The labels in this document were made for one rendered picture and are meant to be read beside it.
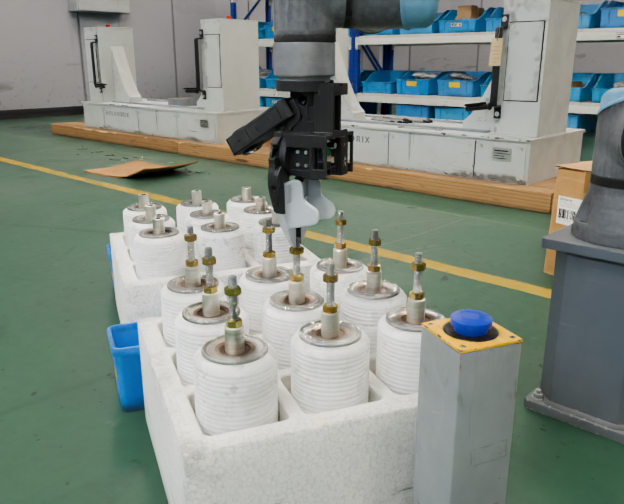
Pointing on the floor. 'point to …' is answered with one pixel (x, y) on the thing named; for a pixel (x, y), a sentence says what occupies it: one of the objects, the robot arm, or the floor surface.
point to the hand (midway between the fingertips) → (292, 234)
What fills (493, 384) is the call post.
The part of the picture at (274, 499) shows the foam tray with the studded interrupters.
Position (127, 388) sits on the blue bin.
